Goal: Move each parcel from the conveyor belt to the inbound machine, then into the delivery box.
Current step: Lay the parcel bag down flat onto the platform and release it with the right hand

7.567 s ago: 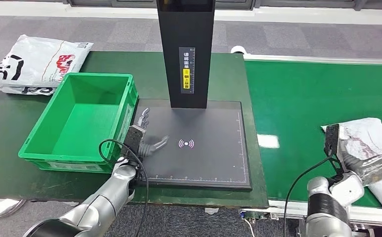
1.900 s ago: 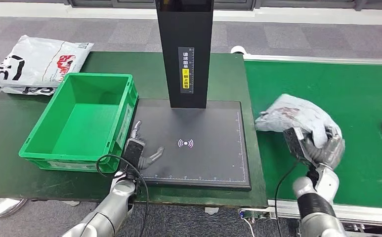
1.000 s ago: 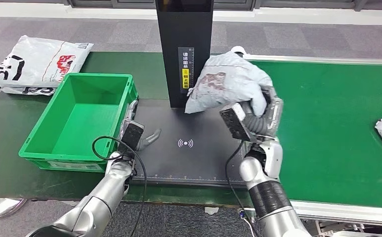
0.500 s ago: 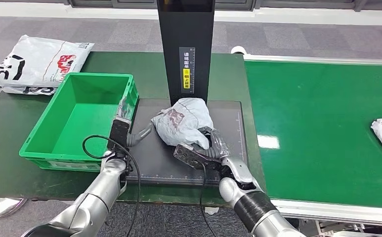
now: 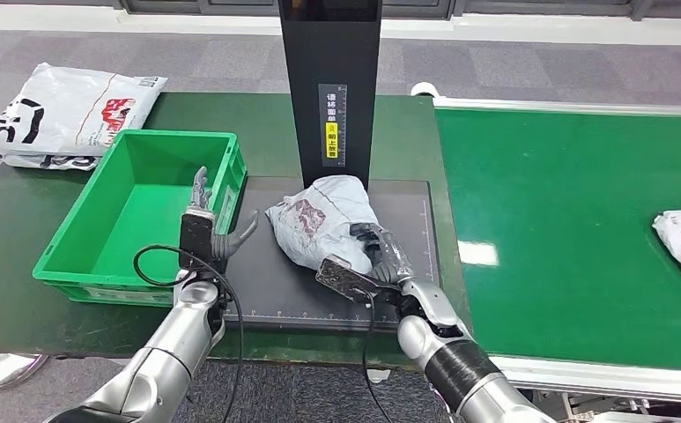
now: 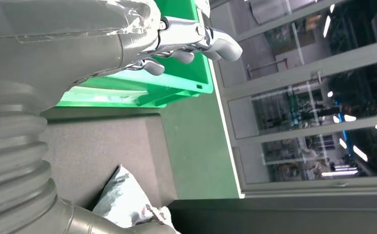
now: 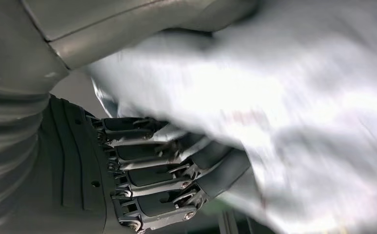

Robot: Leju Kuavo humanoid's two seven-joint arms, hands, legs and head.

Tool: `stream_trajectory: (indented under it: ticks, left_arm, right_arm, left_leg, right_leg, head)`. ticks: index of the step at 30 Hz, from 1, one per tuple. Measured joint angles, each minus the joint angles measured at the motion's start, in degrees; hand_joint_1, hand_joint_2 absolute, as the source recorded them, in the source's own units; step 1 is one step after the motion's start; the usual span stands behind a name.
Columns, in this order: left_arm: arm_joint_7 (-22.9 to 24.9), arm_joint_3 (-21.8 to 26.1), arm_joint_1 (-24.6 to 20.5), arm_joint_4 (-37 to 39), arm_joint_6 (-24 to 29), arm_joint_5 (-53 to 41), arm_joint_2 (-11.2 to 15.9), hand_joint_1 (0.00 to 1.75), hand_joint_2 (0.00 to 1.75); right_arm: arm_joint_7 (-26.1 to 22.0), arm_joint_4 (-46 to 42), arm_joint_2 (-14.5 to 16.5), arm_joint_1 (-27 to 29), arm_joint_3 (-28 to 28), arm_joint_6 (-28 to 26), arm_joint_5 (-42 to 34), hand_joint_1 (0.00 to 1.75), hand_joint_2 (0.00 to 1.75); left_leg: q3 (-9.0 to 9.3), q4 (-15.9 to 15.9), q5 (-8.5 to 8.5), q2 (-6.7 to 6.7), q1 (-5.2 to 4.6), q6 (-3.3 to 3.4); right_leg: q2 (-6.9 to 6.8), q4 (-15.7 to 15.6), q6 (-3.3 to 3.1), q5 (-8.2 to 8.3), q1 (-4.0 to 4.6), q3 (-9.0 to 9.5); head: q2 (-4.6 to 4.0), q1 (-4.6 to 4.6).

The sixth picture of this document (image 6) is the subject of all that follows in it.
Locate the black inbound scanner machine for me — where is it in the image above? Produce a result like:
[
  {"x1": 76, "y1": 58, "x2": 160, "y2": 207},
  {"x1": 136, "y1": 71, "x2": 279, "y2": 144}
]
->
[{"x1": 41, "y1": 108, "x2": 377, "y2": 234}]

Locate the grey window frame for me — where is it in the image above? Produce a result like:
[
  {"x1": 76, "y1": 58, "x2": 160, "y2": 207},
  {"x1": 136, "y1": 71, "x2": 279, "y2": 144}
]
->
[{"x1": 207, "y1": 0, "x2": 377, "y2": 198}]

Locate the green plastic crate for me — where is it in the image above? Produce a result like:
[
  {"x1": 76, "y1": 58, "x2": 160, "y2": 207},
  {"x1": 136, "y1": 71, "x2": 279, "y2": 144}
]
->
[{"x1": 56, "y1": 0, "x2": 214, "y2": 109}]

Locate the puffy grey parcel faded print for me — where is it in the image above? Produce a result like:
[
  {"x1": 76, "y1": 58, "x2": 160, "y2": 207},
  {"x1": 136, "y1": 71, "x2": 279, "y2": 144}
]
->
[{"x1": 93, "y1": 164, "x2": 181, "y2": 234}]

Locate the large white parcel black print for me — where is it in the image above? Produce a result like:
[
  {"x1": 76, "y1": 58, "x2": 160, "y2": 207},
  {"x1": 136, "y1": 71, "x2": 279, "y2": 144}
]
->
[{"x1": 195, "y1": 0, "x2": 211, "y2": 19}]

